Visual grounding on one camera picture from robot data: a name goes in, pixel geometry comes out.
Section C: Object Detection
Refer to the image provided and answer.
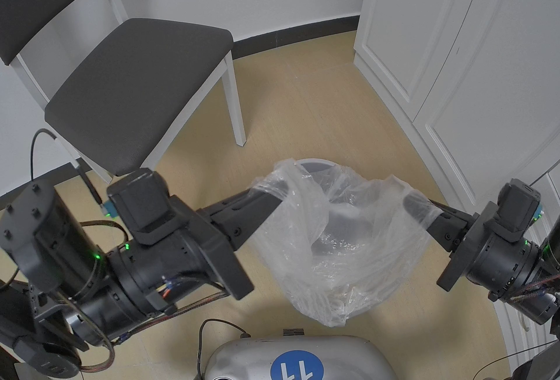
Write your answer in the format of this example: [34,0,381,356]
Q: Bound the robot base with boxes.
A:
[206,328,396,380]

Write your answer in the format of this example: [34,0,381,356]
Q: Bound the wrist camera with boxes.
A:
[494,179,543,234]
[107,168,178,245]

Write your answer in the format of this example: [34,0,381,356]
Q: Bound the clear plastic bag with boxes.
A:
[251,157,438,328]

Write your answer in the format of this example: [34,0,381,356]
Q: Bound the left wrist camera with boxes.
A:
[107,168,178,245]

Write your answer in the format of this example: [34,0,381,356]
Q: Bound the white chair grey cushions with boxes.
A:
[0,0,246,185]

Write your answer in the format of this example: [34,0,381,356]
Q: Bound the white wardrobe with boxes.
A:
[353,0,560,380]

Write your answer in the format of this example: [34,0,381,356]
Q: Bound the white trash bin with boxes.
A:
[262,158,372,283]

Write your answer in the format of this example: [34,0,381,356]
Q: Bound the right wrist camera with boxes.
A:
[494,179,543,234]

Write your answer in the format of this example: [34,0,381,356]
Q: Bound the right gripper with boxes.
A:
[405,197,537,297]

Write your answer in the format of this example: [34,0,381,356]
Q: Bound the black cable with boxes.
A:
[475,354,526,380]
[30,129,110,213]
[197,319,251,380]

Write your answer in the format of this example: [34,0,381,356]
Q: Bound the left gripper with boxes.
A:
[107,189,284,318]

